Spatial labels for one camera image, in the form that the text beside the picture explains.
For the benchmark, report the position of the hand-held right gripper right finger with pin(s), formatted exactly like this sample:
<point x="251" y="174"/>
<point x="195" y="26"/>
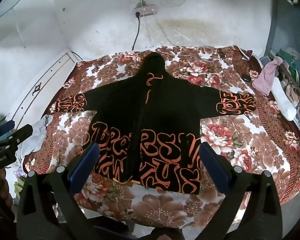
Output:
<point x="215" y="170"/>

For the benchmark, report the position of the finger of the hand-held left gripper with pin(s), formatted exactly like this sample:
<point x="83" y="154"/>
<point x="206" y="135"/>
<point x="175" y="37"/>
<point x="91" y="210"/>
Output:
<point x="3" y="128"/>
<point x="21" y="133"/>

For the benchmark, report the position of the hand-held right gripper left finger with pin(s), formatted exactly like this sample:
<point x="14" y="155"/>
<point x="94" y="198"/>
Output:
<point x="86" y="162"/>

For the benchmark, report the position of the black hoodie with orange print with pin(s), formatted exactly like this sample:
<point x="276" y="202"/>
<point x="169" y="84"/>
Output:
<point x="145" y="120"/>

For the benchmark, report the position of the light grey cloth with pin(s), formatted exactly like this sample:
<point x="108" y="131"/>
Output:
<point x="37" y="132"/>

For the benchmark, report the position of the floral blanket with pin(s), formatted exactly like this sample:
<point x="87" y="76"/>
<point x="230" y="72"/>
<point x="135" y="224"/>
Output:
<point x="240" y="142"/>

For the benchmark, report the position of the white cabinet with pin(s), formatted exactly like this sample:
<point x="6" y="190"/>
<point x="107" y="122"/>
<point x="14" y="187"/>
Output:
<point x="40" y="80"/>

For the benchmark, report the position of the person's dark pants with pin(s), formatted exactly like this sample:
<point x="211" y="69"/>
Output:
<point x="162" y="233"/>

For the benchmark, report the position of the small black oval object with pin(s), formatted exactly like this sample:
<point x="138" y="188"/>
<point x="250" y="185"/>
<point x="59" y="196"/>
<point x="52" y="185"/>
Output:
<point x="246" y="77"/>

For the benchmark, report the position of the white sock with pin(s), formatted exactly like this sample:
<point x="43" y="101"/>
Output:
<point x="283" y="100"/>

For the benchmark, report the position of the pink cloth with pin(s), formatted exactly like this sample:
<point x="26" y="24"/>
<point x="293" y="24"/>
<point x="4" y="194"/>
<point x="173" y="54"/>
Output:
<point x="266" y="77"/>

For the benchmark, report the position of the green cloth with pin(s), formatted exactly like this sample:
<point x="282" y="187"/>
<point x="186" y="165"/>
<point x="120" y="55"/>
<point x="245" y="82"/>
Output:
<point x="291" y="57"/>

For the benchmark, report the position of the white power strip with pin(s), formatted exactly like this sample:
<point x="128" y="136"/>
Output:
<point x="145" y="10"/>

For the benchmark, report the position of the blue metal bed post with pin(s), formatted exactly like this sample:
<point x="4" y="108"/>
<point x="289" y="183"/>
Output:
<point x="272" y="30"/>

